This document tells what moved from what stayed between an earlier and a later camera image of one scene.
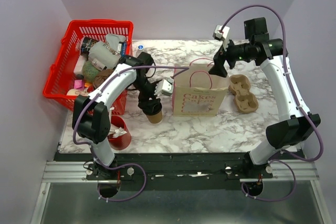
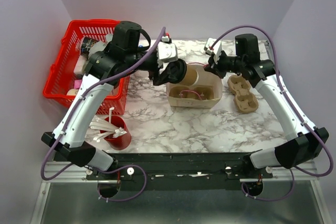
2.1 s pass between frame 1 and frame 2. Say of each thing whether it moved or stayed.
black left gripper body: moved
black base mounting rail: stayed
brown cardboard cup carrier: stayed
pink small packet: stayed
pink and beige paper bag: moved
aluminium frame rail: stayed
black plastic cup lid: moved
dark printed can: stayed
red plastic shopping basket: stayed
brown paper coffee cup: moved
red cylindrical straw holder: stayed
